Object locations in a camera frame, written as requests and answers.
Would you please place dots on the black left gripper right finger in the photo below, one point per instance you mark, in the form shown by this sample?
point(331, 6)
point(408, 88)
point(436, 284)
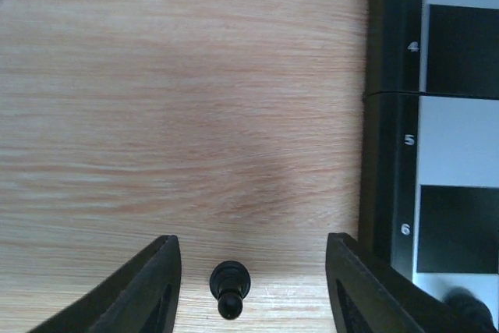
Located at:
point(368, 295)

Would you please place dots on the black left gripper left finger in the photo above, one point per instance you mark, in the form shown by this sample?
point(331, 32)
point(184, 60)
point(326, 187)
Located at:
point(141, 296)

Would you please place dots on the black grey chess board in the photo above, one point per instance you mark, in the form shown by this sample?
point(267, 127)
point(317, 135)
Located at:
point(429, 181)

